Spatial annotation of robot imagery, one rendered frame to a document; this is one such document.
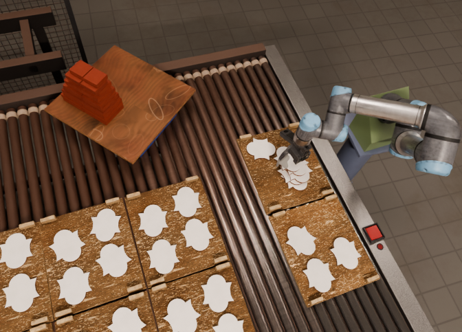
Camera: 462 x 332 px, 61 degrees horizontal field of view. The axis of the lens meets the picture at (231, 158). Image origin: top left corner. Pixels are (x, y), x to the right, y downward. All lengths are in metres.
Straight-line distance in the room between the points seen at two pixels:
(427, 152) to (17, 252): 1.61
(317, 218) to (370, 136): 0.53
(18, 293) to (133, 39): 2.51
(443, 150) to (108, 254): 1.33
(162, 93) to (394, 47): 2.75
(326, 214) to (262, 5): 2.70
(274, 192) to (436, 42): 3.00
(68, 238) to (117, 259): 0.22
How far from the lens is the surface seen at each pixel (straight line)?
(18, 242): 1.85
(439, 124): 1.57
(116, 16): 3.96
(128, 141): 1.83
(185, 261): 1.70
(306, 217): 1.84
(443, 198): 3.42
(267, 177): 1.88
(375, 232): 1.94
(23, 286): 1.78
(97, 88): 1.72
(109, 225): 1.77
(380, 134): 2.15
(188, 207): 1.77
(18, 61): 2.26
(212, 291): 1.67
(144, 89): 2.00
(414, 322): 1.92
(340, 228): 1.88
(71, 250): 1.77
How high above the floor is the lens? 2.58
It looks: 60 degrees down
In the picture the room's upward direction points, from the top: 12 degrees clockwise
